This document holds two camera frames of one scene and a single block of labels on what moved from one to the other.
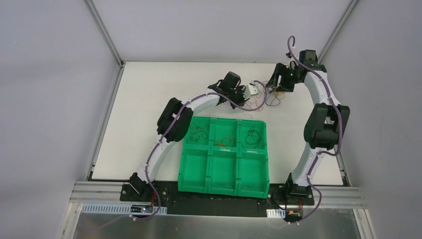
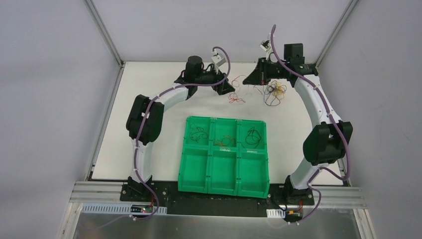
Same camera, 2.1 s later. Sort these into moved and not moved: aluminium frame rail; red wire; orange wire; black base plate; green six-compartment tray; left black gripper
Moved: left black gripper; orange wire
Not moved: red wire; green six-compartment tray; black base plate; aluminium frame rail
